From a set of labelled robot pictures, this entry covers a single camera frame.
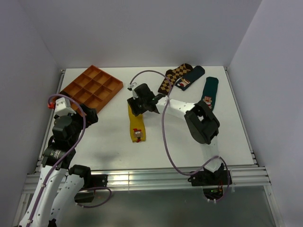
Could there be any yellow sock with character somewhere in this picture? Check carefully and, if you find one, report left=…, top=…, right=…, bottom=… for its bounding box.
left=128, top=105, right=146, bottom=143

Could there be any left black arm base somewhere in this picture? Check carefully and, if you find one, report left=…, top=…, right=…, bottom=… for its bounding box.
left=74, top=174, right=108, bottom=204

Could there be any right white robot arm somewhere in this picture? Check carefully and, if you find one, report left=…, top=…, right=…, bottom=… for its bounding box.
left=127, top=83, right=226, bottom=184

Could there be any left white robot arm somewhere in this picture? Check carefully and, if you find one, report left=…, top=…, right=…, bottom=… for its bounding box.
left=19, top=101, right=98, bottom=227

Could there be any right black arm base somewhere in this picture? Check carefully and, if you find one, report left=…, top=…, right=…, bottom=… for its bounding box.
left=187, top=169, right=232, bottom=201

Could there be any brown argyle sock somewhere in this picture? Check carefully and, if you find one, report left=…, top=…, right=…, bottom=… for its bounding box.
left=158, top=63, right=193, bottom=95

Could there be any navy sock with pattern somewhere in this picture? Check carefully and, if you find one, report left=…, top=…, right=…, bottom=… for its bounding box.
left=175, top=66, right=205, bottom=91

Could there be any orange compartment tray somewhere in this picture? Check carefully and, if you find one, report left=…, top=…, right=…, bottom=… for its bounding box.
left=60, top=65, right=123, bottom=113

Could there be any dark green santa sock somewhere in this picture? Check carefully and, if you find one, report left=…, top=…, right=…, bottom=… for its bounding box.
left=201, top=77, right=219, bottom=110

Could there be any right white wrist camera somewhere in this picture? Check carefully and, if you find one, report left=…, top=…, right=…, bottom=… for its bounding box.
left=127, top=82, right=138, bottom=99

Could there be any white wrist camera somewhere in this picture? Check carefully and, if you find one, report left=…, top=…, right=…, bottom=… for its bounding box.
left=48, top=97, right=76, bottom=117
left=127, top=82, right=138, bottom=99

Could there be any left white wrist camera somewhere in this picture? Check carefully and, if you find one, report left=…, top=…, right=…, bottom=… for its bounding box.
left=48, top=97, right=76, bottom=117

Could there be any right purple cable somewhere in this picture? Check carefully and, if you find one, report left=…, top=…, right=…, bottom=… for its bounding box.
left=130, top=70, right=232, bottom=204

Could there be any purple cable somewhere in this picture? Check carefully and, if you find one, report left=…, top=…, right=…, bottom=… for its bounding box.
left=23, top=94, right=112, bottom=227
left=130, top=70, right=232, bottom=204

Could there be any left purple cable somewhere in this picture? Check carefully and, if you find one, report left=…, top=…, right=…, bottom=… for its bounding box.
left=23, top=94, right=112, bottom=227

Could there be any aluminium frame rail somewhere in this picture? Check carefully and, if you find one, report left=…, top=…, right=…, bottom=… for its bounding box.
left=22, top=165, right=272, bottom=193

